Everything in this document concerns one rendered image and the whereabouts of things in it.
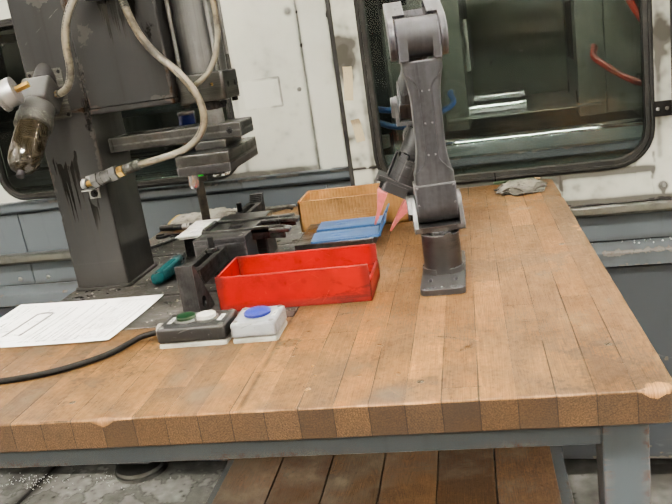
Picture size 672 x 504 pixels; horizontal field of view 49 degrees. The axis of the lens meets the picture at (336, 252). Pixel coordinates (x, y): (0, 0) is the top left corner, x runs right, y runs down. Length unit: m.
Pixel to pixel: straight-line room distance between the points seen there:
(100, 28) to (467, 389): 0.91
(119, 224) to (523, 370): 0.87
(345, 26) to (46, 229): 1.09
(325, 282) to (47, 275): 1.41
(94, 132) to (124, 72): 0.13
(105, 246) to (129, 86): 0.31
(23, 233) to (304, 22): 1.08
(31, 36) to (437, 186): 0.77
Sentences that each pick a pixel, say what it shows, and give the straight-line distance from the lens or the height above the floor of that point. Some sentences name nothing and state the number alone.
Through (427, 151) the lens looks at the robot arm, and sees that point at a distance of 1.19.
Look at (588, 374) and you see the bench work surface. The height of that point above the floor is 0.90.
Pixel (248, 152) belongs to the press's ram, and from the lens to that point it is 1.42.
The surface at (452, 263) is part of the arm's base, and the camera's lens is 1.21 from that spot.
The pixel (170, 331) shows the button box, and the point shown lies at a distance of 1.11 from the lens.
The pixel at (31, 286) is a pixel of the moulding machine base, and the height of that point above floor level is 0.71.
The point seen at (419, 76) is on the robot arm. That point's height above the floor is 1.22.
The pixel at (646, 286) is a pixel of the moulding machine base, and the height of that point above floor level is 0.59.
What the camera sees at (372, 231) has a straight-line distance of 1.48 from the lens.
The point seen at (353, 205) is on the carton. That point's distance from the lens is 1.62.
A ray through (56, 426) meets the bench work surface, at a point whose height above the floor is 0.89.
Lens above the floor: 1.29
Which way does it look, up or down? 15 degrees down
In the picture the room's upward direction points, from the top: 9 degrees counter-clockwise
